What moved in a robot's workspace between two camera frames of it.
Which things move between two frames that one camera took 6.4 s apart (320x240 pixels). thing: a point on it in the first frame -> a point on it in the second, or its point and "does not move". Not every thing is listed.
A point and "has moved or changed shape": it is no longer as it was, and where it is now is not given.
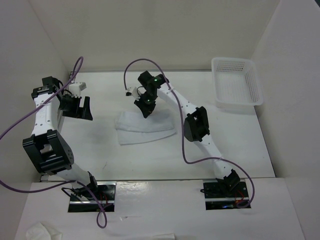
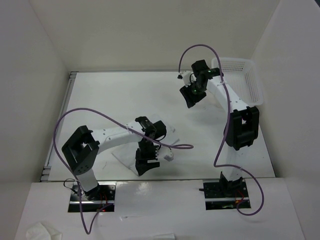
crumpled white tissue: x=38 y=232 does not move
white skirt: x=133 y=128 has moved or changed shape
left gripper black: x=84 y=112 -> x=141 y=163
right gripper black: x=146 y=110 -> x=186 y=92
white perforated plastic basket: x=236 y=83 does not move
